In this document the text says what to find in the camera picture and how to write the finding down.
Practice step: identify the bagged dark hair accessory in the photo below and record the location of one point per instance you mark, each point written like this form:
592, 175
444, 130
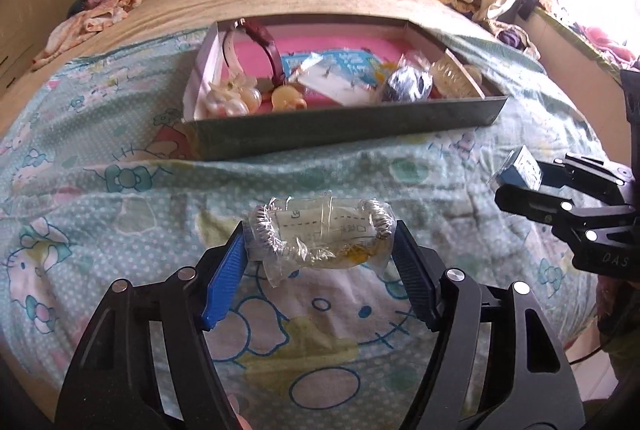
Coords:
407, 85

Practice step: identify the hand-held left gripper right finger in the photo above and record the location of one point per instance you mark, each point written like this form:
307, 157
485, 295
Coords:
415, 280

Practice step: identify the peach patterned garment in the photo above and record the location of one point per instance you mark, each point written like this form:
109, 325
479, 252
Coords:
90, 18

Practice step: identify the bagged yellow rings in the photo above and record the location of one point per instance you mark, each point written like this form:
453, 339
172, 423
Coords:
386, 70

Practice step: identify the window sill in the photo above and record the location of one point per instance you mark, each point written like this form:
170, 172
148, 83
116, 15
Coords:
565, 35

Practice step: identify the person's right forearm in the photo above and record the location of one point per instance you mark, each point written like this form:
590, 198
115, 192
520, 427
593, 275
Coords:
620, 325

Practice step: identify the pearl jewelry cluster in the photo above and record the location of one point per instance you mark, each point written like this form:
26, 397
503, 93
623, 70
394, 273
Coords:
225, 103

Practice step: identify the pink book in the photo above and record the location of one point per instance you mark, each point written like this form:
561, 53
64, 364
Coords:
305, 44

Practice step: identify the grey cardboard box tray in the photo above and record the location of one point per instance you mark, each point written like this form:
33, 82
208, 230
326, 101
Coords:
350, 128

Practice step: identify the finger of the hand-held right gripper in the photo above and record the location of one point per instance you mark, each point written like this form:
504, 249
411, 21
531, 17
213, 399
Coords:
540, 207
585, 175

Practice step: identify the blue printed card packet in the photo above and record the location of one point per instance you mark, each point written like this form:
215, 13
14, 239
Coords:
335, 80

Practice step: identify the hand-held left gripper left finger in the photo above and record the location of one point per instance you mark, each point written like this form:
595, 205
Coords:
225, 280

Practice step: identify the cat print blanket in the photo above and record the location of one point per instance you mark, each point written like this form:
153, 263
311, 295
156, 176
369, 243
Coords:
125, 210

